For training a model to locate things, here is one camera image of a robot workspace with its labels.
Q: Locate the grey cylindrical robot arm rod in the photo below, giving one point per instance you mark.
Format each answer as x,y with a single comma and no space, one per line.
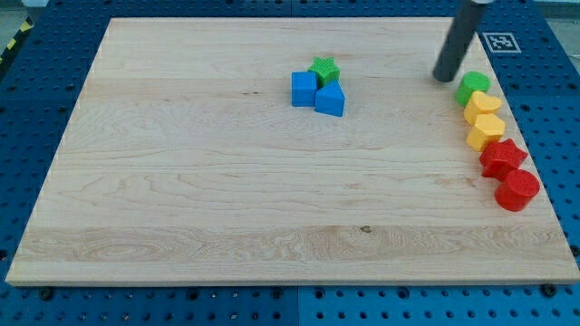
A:
467,19

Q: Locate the blue cube block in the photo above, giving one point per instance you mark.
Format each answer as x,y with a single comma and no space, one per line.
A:
303,89

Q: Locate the blue triangular prism block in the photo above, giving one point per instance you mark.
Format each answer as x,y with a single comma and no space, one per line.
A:
330,99

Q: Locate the green star block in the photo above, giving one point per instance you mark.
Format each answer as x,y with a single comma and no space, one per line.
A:
325,70

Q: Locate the light wooden board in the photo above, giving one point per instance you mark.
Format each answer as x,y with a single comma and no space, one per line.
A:
184,163

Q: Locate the yellow heart block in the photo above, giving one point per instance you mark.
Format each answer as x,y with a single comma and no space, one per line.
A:
480,103

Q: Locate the yellow pentagon block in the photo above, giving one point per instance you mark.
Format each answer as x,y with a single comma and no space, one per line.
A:
487,128

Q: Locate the green cylinder block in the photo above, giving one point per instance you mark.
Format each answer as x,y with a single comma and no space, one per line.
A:
470,82

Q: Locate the red star block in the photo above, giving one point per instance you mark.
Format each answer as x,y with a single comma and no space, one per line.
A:
501,157

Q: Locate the red cylinder block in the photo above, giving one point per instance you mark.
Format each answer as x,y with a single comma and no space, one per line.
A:
517,190

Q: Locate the white fiducial marker tag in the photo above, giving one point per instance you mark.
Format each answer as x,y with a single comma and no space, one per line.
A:
499,42

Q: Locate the yellow black hazard tape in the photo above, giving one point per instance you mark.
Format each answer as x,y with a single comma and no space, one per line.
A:
17,41

